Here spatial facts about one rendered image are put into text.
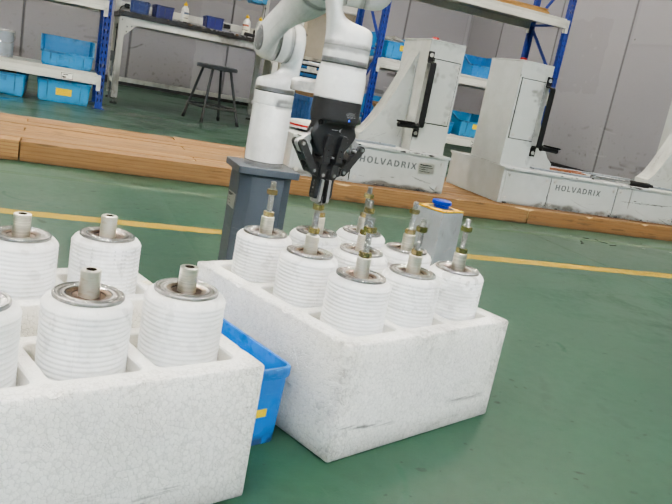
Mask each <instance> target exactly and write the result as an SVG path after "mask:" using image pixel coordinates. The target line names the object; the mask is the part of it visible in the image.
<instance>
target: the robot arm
mask: <svg viewBox="0 0 672 504"><path fill-rule="evenodd" d="M391 1H392V0H281V1H280V2H279V3H278V4H277V6H276V7H275V8H274V9H273V10H272V11H271V12H270V13H269V14H268V15H267V16H266V17H265V19H264V20H263V21H262V23H261V24H260V26H259V27H258V30H257V32H256V35H255V38H254V49H255V52H256V54H257V55H258V56H259V57H261V58H263V59H266V60H269V61H274V62H279V63H282V64H281V67H280V69H279V70H278V71H276V72H274V73H272V74H269V75H264V76H259V77H258V78H257V80H256V85H255V88H256V89H255V91H254V98H253V105H252V111H251V117H250V124H249V130H248V137H247V143H246V149H245V155H244V162H245V163H247V164H250V165H254V166H259V167H264V168H271V169H282V165H283V159H284V153H285V148H286V142H287V136H288V130H289V124H290V118H291V112H292V105H293V99H294V94H295V90H297V91H304V92H309V93H314V95H313V100H312V106H311V111H310V115H311V122H310V124H309V126H308V127H307V130H306V133H305V134H303V135H302V136H300V137H293V138H292V144H293V147H294V149H295V151H296V154H297V156H298V159H299V161H300V164H301V166H302V169H303V170H304V171H307V172H308V173H310V174H311V175H312V180H311V185H310V190H309V196H310V200H311V201H313V202H315V203H321V200H322V196H323V200H322V203H328V201H329V199H330V198H331V196H332V190H333V184H334V180H335V179H336V178H337V177H339V176H342V177H344V176H345V175H346V174H347V173H348V172H349V171H350V169H351V168H352V167H353V166H354V164H355V163H356V162H357V161H358V160H359V158H360V157H361V156H362V155H363V153H364V152H365V148H364V147H362V146H359V144H358V143H357V142H356V141H355V137H356V134H355V126H356V125H357V124H358V122H359V117H360V111H361V106H362V101H363V96H364V91H365V85H366V72H367V70H366V69H367V66H368V61H369V56H370V50H371V45H372V33H371V32H370V31H369V30H368V29H366V28H365V27H362V26H360V25H358V24H355V23H353V22H351V21H350V20H348V19H347V18H346V17H345V15H344V13H343V6H349V7H354V8H359V9H364V10H369V11H380V10H382V9H384V8H385V7H387V6H388V5H389V4H390V2H391ZM325 13H326V35H325V41H324V47H323V53H322V58H321V64H320V67H319V70H318V74H317V78H316V80H312V79H307V78H301V77H299V75H300V70H301V65H302V61H303V57H304V52H305V47H306V31H305V29H304V27H303V26H302V25H299V24H302V23H304V22H307V21H310V20H312V19H315V18H317V17H319V16H321V15H323V14H325ZM310 144H311V145H310ZM311 146H312V154H311V151H310V149H309V148H311ZM345 151H346V152H345ZM321 156H322V157H321ZM332 157H334V158H332Z"/></svg>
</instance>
